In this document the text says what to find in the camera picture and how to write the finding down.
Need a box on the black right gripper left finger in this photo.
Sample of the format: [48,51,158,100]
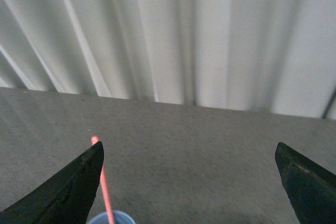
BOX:
[1,142,104,223]

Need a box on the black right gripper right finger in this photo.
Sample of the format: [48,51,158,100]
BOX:
[275,142,335,223]

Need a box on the pink chopstick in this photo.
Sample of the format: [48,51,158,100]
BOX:
[90,136,116,224]

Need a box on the blue cup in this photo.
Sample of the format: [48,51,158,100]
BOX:
[87,210,135,224]

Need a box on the white curtain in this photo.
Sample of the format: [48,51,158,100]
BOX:
[1,0,335,119]

